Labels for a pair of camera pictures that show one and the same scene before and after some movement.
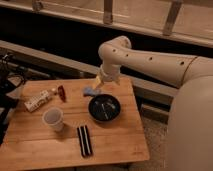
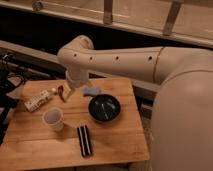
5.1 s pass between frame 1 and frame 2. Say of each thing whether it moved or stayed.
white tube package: stayed
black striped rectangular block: stayed
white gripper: moved
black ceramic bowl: stayed
